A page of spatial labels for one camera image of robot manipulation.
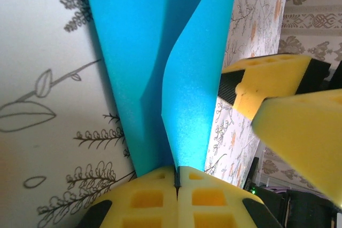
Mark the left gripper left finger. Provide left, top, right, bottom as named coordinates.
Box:
left=77, top=165, right=178, bottom=228

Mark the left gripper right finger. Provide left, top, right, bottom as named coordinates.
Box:
left=177, top=166, right=281, bottom=228

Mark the blue paper sheet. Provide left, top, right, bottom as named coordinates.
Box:
left=80, top=0, right=240, bottom=177

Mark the floral patterned table covering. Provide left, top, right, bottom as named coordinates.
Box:
left=0, top=0, right=291, bottom=228

